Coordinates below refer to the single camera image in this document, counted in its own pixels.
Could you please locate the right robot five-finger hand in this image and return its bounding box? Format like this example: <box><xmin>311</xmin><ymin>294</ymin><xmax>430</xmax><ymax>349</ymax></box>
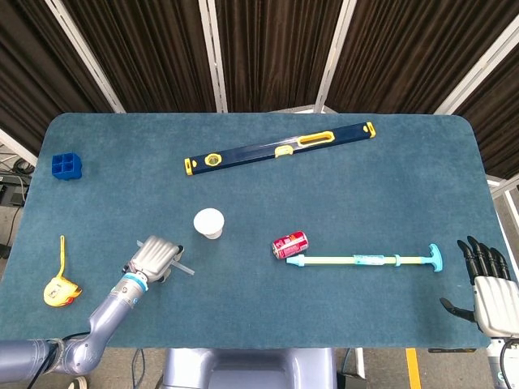
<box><xmin>440</xmin><ymin>235</ymin><xmax>519</xmax><ymax>340</ymax></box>

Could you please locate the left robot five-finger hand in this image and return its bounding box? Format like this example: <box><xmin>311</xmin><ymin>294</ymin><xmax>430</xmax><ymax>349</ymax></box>
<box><xmin>123</xmin><ymin>236</ymin><xmax>186</xmax><ymax>284</ymax></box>

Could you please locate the clear plastic strip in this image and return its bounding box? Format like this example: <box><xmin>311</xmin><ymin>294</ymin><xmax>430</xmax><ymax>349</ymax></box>
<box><xmin>136</xmin><ymin>240</ymin><xmax>195</xmax><ymax>276</ymax></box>

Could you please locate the white paper cup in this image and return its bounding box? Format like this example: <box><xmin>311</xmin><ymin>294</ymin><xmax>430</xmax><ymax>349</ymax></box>
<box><xmin>193</xmin><ymin>207</ymin><xmax>225</xmax><ymax>241</ymax></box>

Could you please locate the yellow tape measure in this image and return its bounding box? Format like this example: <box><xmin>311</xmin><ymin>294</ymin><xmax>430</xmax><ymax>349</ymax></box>
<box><xmin>43</xmin><ymin>235</ymin><xmax>83</xmax><ymax>308</ymax></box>

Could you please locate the yellow floor tape strip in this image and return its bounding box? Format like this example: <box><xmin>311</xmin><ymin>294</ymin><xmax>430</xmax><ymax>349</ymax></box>
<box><xmin>405</xmin><ymin>347</ymin><xmax>422</xmax><ymax>389</ymax></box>

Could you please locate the blue felt table mat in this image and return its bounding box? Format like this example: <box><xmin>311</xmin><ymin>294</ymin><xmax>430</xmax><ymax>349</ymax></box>
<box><xmin>0</xmin><ymin>112</ymin><xmax>519</xmax><ymax>350</ymax></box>

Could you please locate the blue plastic grid block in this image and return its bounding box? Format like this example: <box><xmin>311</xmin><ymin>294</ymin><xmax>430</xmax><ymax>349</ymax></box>
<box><xmin>51</xmin><ymin>152</ymin><xmax>84</xmax><ymax>181</ymax></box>

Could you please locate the red soda can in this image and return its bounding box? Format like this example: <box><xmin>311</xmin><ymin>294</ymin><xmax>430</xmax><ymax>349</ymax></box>
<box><xmin>272</xmin><ymin>230</ymin><xmax>310</xmax><ymax>259</ymax></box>

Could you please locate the blue yellow spirit level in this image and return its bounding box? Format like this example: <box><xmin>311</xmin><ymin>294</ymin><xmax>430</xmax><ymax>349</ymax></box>
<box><xmin>184</xmin><ymin>121</ymin><xmax>376</xmax><ymax>177</ymax></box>

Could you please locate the grey robot torso base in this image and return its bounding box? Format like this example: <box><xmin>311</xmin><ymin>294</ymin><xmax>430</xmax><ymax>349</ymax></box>
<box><xmin>161</xmin><ymin>348</ymin><xmax>337</xmax><ymax>389</ymax></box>

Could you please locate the black floor equipment box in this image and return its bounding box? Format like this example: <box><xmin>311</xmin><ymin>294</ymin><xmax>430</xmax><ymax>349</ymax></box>
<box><xmin>0</xmin><ymin>170</ymin><xmax>32</xmax><ymax>208</ymax></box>

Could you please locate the teal yellow water pump toy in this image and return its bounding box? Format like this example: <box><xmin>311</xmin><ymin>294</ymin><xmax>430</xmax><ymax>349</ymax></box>
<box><xmin>285</xmin><ymin>243</ymin><xmax>444</xmax><ymax>273</ymax></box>

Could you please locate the dark brown pleated curtain panel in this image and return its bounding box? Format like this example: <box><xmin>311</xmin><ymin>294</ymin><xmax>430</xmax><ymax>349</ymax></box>
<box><xmin>0</xmin><ymin>0</ymin><xmax>115</xmax><ymax>157</ymax></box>
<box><xmin>452</xmin><ymin>47</ymin><xmax>519</xmax><ymax>180</ymax></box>
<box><xmin>214</xmin><ymin>0</ymin><xmax>345</xmax><ymax>113</ymax></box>
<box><xmin>324</xmin><ymin>0</ymin><xmax>519</xmax><ymax>114</ymax></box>
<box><xmin>60</xmin><ymin>0</ymin><xmax>218</xmax><ymax>114</ymax></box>

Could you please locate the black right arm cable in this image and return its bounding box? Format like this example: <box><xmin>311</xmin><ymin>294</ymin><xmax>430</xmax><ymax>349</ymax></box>
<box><xmin>497</xmin><ymin>340</ymin><xmax>519</xmax><ymax>384</ymax></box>

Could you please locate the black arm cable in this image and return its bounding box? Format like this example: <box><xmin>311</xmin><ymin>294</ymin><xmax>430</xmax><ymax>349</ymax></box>
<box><xmin>497</xmin><ymin>340</ymin><xmax>519</xmax><ymax>384</ymax></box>
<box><xmin>26</xmin><ymin>331</ymin><xmax>91</xmax><ymax>387</ymax></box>

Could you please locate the blue floor cable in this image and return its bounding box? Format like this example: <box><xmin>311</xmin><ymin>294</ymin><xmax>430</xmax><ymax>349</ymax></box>
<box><xmin>130</xmin><ymin>348</ymin><xmax>146</xmax><ymax>389</ymax></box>

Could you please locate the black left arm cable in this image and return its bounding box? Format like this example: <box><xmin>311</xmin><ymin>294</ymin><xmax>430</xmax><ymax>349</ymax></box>
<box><xmin>26</xmin><ymin>331</ymin><xmax>91</xmax><ymax>387</ymax></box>

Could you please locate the white partition frame post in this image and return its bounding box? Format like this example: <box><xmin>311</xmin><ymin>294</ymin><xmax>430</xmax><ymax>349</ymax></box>
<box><xmin>198</xmin><ymin>0</ymin><xmax>229</xmax><ymax>113</ymax></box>
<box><xmin>314</xmin><ymin>0</ymin><xmax>358</xmax><ymax>114</ymax></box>
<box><xmin>44</xmin><ymin>0</ymin><xmax>126</xmax><ymax>114</ymax></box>
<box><xmin>433</xmin><ymin>15</ymin><xmax>519</xmax><ymax>115</ymax></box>

